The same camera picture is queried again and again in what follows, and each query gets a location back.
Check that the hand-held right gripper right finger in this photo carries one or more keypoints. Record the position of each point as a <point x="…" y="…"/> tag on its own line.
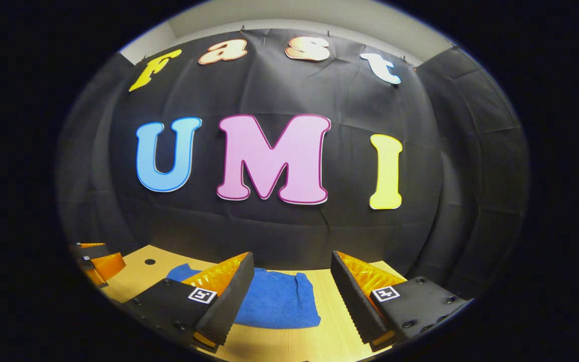
<point x="355" y="301"/>

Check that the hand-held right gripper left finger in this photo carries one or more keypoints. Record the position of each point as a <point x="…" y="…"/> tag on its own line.
<point x="229" y="301"/>

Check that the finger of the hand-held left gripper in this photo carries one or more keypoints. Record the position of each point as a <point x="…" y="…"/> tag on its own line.
<point x="111" y="266"/>
<point x="93" y="250"/>

